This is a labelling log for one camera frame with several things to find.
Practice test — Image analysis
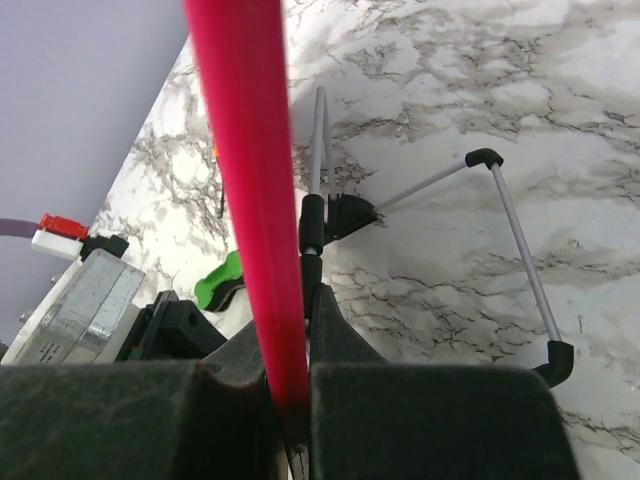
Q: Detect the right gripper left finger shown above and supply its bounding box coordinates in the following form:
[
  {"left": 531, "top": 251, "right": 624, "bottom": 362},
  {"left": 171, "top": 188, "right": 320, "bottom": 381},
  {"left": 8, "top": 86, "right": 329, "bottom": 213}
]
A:
[{"left": 0, "top": 309, "right": 286, "bottom": 480}]

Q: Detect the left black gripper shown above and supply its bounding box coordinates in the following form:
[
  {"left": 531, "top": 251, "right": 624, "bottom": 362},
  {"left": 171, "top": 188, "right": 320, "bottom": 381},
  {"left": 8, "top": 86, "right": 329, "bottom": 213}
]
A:
[{"left": 117, "top": 290, "right": 227, "bottom": 360}]

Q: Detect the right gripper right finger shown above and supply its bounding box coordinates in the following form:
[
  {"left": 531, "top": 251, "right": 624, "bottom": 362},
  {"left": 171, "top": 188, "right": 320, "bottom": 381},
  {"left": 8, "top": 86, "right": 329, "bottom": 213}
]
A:
[{"left": 310, "top": 285, "right": 580, "bottom": 480}]

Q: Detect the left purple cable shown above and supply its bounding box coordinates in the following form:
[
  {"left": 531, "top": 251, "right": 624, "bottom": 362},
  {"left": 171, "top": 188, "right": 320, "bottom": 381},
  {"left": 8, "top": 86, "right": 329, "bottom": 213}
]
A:
[{"left": 0, "top": 217, "right": 41, "bottom": 239}]

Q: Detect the pink framed whiteboard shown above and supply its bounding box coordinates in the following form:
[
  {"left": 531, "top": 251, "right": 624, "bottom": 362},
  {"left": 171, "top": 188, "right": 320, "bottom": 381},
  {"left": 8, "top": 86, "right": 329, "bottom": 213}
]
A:
[{"left": 180, "top": 0, "right": 311, "bottom": 480}]

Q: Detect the wire whiteboard stand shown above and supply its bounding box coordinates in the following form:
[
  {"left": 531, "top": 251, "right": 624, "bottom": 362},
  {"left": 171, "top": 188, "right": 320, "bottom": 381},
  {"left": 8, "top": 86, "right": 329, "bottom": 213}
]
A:
[{"left": 299, "top": 87, "right": 575, "bottom": 388}]

